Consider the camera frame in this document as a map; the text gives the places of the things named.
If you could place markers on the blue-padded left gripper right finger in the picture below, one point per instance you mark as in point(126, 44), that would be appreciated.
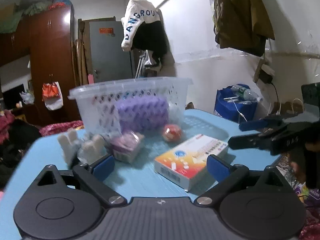
point(228, 178)

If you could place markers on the white black hanging jacket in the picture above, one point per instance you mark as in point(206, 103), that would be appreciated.
point(144, 30)

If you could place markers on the clear plastic bottle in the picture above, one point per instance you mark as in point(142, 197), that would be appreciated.
point(245, 93)

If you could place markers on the olive hanging bags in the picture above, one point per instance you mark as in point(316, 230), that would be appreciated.
point(243, 25)

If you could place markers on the white plush bunny toy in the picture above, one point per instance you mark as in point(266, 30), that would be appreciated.
point(86, 150)

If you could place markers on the orange white hanging bag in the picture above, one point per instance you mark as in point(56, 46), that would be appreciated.
point(52, 96)

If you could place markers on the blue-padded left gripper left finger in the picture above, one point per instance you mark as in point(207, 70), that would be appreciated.
point(91, 178)

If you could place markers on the orange white medicine box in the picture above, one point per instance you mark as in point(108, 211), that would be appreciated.
point(186, 164)

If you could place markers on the red round toy ball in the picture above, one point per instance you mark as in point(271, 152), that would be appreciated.
point(172, 133)

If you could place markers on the dark red wooden wardrobe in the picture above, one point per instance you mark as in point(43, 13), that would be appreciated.
point(48, 38)

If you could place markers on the purple tissue bundle in basket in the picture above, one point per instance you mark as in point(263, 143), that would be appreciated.
point(140, 114)

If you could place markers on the translucent plastic laundry basket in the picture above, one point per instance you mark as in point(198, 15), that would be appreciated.
point(97, 102)

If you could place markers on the grey metal door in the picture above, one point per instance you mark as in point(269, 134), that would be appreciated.
point(109, 61)

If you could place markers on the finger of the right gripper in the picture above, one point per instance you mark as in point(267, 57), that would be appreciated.
point(269, 121)
point(261, 141)

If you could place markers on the small purple tissue pack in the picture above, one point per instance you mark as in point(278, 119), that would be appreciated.
point(126, 147)

